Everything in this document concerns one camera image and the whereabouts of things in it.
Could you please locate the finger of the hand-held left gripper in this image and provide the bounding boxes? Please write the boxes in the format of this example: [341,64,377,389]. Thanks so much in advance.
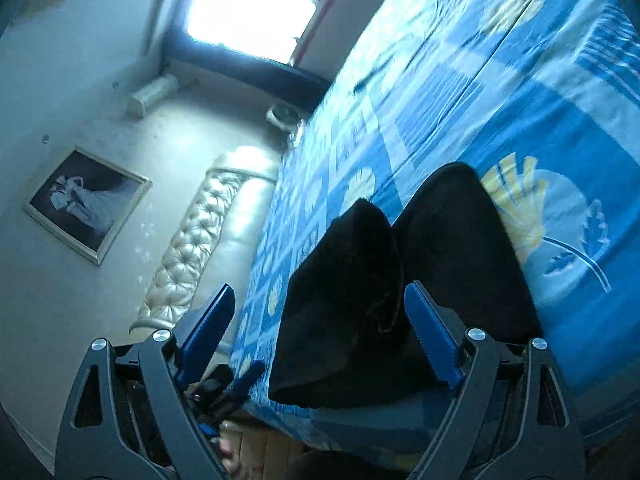
[197,364,235,406]
[231,359,267,403]

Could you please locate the bed with blue patterned sheet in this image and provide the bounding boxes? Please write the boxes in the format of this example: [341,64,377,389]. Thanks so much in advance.
[227,0,640,471]

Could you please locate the framed wall photograph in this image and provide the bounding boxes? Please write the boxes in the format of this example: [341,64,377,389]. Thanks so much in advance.
[22,146,153,266]

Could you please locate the small white fan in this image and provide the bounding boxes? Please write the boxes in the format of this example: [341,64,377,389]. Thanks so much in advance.
[265,102,307,137]

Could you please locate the cream tufted leather headboard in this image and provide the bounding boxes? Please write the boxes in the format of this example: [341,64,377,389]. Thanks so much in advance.
[129,150,281,356]

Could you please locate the white wall-mounted unit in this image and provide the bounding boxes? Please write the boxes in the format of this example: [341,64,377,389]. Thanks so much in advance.
[125,74,181,117]

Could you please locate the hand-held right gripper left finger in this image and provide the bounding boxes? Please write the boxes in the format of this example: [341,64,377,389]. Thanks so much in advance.
[54,283,236,480]

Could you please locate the person's left hand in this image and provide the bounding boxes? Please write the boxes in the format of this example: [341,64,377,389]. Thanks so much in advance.
[217,437,247,480]

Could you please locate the black studded pants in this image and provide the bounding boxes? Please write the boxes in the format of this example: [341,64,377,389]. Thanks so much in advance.
[267,162,546,409]

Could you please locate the bright window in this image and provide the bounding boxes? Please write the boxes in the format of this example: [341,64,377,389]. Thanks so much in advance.
[185,0,351,66]

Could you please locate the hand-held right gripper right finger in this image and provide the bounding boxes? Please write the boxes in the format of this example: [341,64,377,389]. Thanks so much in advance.
[403,281,586,480]

